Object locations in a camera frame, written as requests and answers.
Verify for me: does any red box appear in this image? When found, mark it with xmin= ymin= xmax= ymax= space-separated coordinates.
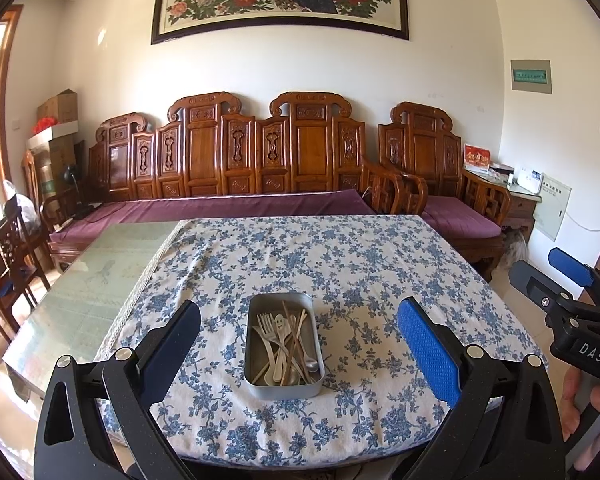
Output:
xmin=462 ymin=144 xmax=492 ymax=168

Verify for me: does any white wall cable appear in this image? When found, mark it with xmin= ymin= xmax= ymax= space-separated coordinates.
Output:
xmin=565 ymin=212 xmax=600 ymax=231

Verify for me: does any white desk phone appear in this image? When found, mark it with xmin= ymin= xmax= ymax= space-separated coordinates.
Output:
xmin=512 ymin=170 xmax=543 ymax=193

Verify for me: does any white plastic bag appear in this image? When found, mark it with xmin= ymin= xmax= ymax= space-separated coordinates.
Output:
xmin=2 ymin=180 xmax=36 ymax=226

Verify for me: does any cream plastic spoon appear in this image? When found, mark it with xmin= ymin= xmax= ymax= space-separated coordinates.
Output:
xmin=252 ymin=350 xmax=273 ymax=387

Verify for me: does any carved wooden armchair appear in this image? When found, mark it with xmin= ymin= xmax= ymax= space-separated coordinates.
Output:
xmin=378 ymin=101 xmax=513 ymax=281

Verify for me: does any long carved wooden sofa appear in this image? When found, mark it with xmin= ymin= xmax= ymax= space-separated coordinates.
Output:
xmin=40 ymin=91 xmax=406 ymax=271

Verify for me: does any black desk lamp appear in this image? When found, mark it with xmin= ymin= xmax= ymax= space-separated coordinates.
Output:
xmin=62 ymin=164 xmax=93 ymax=218

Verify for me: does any purple armchair cushion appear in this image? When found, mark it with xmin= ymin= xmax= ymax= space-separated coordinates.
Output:
xmin=422 ymin=195 xmax=503 ymax=239

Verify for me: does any white wall cabinet panel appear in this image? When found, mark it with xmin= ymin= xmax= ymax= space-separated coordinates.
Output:
xmin=532 ymin=172 xmax=572 ymax=242

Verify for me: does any wooden door frame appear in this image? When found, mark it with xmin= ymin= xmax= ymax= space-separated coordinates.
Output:
xmin=0 ymin=5 xmax=25 ymax=196

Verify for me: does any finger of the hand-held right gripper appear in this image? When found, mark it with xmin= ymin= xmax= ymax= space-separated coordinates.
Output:
xmin=548 ymin=247 xmax=600 ymax=306
xmin=509 ymin=260 xmax=581 ymax=323

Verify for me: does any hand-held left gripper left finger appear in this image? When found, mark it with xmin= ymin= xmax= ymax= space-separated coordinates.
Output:
xmin=34 ymin=301 xmax=202 ymax=480

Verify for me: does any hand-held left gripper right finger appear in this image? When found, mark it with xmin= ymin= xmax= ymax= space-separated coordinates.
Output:
xmin=397 ymin=296 xmax=566 ymax=480

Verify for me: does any rectangular metal tin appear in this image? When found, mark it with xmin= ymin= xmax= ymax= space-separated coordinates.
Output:
xmin=244 ymin=292 xmax=327 ymax=401

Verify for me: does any white open box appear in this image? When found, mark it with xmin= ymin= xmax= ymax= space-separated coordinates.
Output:
xmin=27 ymin=120 xmax=81 ymax=151

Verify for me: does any blue floral tablecloth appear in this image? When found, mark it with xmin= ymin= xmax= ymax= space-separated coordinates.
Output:
xmin=94 ymin=214 xmax=548 ymax=471

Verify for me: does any brown cardboard box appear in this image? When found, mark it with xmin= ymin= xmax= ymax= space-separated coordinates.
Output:
xmin=36 ymin=89 xmax=78 ymax=123

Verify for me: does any smiley face metal spoon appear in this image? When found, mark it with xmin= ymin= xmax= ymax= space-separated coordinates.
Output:
xmin=274 ymin=314 xmax=306 ymax=386

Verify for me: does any large cardboard box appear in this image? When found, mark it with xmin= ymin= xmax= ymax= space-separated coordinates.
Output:
xmin=30 ymin=137 xmax=78 ymax=196

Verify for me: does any wooden dining chair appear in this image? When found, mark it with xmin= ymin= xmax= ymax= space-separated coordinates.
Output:
xmin=0 ymin=207 xmax=51 ymax=356

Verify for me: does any green wall panel box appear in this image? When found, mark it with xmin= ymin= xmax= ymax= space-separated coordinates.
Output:
xmin=510 ymin=59 xmax=552 ymax=95

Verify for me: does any grey fluffy thing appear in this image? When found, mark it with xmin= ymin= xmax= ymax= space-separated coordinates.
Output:
xmin=502 ymin=227 xmax=531 ymax=261

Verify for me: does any person's right hand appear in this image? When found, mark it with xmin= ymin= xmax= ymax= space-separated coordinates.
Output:
xmin=560 ymin=367 xmax=600 ymax=431

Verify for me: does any wooden side table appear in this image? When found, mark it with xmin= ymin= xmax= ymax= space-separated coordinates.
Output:
xmin=462 ymin=165 xmax=543 ymax=241

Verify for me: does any long purple sofa cushion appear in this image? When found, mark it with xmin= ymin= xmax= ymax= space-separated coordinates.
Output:
xmin=50 ymin=189 xmax=376 ymax=246

